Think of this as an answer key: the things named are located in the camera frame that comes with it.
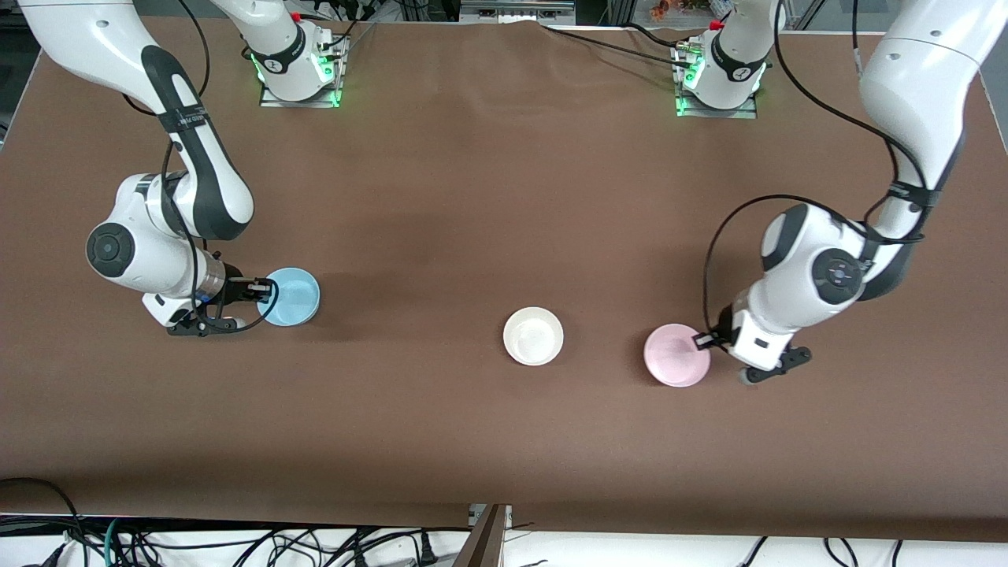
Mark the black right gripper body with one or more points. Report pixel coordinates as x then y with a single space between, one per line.
235 288

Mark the silver metal rail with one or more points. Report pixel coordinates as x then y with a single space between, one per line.
516 9

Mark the grey table post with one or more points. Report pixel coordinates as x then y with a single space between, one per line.
484 543

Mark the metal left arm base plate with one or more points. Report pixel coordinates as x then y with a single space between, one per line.
740 113

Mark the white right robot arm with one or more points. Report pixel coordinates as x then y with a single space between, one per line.
205 173

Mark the blue plastic bowl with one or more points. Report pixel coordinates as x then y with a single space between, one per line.
295 295

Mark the white metal bracket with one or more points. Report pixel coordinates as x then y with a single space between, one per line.
475 513

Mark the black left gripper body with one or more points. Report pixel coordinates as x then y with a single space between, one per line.
723 330

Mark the brown table cover sheet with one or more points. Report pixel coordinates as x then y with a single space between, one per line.
504 197

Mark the orange object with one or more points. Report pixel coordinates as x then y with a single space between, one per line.
669 8

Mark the pink plastic bowl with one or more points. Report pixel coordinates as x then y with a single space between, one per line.
673 356

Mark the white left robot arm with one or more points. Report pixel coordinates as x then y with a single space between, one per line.
906 79

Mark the white plastic bowl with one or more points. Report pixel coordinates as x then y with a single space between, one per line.
533 336

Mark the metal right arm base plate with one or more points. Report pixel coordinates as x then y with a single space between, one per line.
315 101

